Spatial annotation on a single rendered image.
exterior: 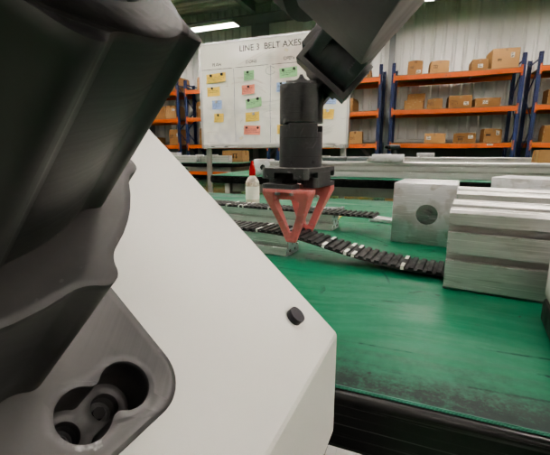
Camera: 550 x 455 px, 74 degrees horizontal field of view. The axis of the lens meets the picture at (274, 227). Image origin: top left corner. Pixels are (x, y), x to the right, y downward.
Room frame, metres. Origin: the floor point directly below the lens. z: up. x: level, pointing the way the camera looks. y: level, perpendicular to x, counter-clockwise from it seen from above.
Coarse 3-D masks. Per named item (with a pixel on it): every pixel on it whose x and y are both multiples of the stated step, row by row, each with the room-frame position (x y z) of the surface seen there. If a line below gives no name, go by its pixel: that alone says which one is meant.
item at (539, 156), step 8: (224, 152) 4.97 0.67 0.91; (232, 152) 4.92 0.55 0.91; (240, 152) 4.88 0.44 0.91; (248, 152) 5.05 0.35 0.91; (536, 152) 2.21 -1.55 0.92; (544, 152) 2.15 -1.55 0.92; (232, 160) 4.92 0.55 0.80; (240, 160) 4.88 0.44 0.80; (248, 160) 5.04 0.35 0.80; (536, 160) 2.17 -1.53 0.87; (544, 160) 2.14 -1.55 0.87; (392, 200) 3.90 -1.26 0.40
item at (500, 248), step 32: (480, 224) 0.36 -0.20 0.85; (512, 224) 0.34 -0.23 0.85; (544, 224) 0.33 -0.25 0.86; (448, 256) 0.38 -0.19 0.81; (480, 256) 0.36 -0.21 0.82; (512, 256) 0.34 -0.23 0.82; (544, 256) 0.33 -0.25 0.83; (448, 288) 0.37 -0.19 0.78; (480, 288) 0.35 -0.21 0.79; (512, 288) 0.34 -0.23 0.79; (544, 288) 0.33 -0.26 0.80
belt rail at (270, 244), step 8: (248, 232) 0.52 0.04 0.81; (256, 232) 0.51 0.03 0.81; (256, 240) 0.52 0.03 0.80; (264, 240) 0.51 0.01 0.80; (272, 240) 0.50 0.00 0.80; (280, 240) 0.49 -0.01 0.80; (264, 248) 0.51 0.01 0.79; (272, 248) 0.50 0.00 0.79; (280, 248) 0.49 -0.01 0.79; (288, 248) 0.50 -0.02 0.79; (296, 248) 0.52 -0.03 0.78
